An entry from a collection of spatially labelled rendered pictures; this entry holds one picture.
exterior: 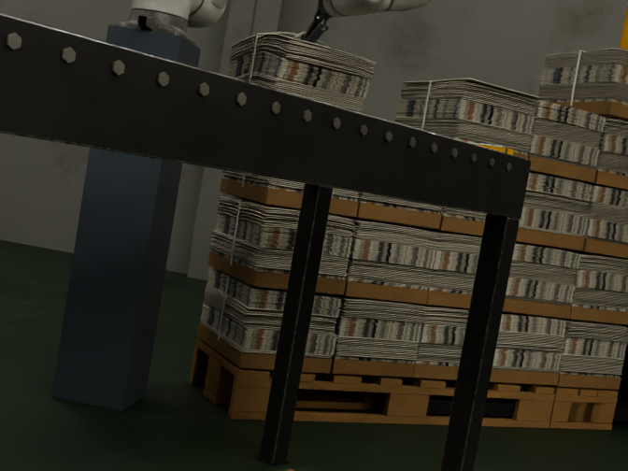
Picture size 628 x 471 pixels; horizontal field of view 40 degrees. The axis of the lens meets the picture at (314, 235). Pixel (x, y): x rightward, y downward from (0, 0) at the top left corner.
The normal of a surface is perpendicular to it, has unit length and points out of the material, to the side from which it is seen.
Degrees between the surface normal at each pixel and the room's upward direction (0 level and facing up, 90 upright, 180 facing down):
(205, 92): 90
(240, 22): 90
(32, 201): 90
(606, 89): 90
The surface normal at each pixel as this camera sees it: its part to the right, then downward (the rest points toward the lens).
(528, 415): 0.44, 0.13
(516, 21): -0.12, 0.04
